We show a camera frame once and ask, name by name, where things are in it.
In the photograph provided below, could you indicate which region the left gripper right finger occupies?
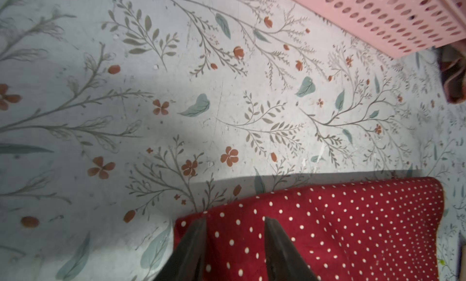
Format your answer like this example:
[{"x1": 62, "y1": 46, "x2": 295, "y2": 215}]
[{"x1": 265, "y1": 217, "x2": 317, "y2": 281}]

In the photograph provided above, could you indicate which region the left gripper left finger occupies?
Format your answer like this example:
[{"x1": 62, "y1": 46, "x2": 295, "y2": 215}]
[{"x1": 154, "y1": 219, "x2": 207, "y2": 281}]

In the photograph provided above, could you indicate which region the red polka dot skirt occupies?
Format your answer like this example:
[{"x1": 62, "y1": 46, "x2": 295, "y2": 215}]
[{"x1": 174, "y1": 177, "x2": 444, "y2": 281}]

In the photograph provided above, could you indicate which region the floral table mat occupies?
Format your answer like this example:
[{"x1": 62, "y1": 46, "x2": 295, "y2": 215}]
[{"x1": 1, "y1": 0, "x2": 466, "y2": 281}]

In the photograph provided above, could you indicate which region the red plaid skirt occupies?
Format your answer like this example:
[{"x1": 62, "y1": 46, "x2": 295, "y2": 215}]
[{"x1": 439, "y1": 39, "x2": 466, "y2": 104}]

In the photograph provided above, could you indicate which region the pink plastic basket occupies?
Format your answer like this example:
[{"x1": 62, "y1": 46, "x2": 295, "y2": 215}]
[{"x1": 293, "y1": 0, "x2": 466, "y2": 59}]

